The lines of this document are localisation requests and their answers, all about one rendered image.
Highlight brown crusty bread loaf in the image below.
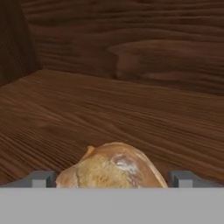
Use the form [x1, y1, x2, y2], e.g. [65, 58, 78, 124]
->
[55, 142, 169, 189]

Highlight dark brown wooden cabinet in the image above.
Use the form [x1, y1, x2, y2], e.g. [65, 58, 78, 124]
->
[0, 0, 224, 189]

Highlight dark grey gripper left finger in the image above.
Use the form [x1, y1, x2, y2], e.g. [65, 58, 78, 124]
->
[0, 170, 57, 189]

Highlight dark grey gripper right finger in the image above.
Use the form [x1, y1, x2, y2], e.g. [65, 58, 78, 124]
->
[168, 170, 224, 189]

